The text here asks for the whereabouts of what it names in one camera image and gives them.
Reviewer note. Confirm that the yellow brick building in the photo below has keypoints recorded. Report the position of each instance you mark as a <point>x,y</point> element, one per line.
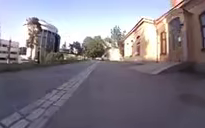
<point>186,36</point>

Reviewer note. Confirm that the small white building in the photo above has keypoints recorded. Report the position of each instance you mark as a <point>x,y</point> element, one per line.
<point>112,54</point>

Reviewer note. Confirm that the pale cobblestone strip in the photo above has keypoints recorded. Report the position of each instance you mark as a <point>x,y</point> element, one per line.
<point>46,104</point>

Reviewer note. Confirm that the group of green trees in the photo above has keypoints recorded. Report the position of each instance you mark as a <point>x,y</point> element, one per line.
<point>94,46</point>

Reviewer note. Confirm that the pale multistorey building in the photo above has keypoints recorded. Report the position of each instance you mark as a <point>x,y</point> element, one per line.
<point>3,51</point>

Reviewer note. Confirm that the grey asphalt path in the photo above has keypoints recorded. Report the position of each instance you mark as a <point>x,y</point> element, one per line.
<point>123,96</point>

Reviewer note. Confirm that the tall slender tree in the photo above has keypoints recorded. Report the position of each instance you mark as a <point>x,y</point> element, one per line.
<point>33,35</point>

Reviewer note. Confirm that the grass verge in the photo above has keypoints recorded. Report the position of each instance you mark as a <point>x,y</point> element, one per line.
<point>10,67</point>

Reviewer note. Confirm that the grey asphalt road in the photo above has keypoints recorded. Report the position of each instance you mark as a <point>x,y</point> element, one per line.
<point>20,86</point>

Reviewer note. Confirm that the pale raised pavement slab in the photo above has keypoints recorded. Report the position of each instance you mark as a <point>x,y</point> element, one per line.
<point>153,67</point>

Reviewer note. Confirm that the yellow building with gabled roof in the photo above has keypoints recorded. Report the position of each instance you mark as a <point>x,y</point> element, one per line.
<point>143,41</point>

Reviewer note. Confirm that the tall glass-fronted building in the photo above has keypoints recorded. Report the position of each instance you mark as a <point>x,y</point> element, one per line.
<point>49,40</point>

